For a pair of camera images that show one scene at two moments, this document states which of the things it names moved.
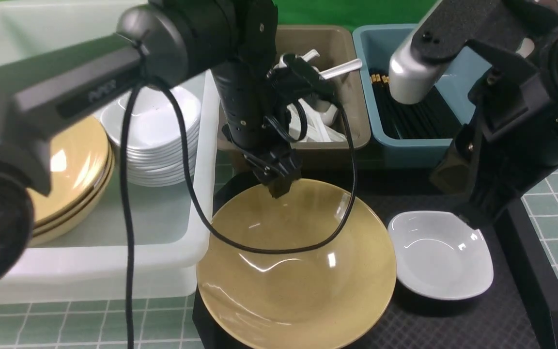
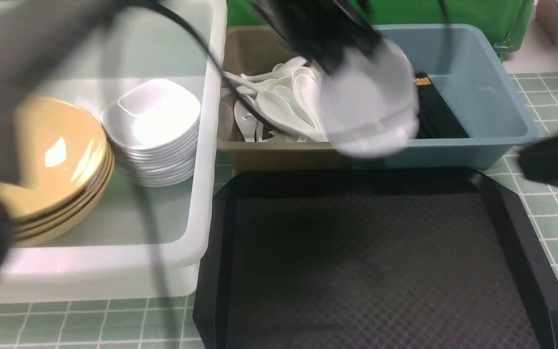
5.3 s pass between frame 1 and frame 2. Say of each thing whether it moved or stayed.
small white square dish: moved
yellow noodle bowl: moved
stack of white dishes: stayed
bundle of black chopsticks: stayed
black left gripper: moved
